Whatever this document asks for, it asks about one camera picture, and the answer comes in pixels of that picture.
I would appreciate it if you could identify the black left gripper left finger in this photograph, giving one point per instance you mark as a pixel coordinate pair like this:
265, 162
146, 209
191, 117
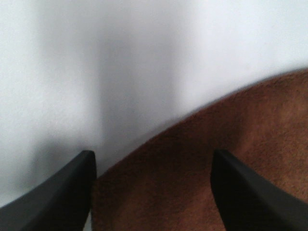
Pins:
61, 203

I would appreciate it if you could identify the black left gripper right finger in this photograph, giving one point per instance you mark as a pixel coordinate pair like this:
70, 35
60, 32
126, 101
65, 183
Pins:
248, 202

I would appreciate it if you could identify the brown towel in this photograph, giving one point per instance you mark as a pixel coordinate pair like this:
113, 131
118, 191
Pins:
164, 185

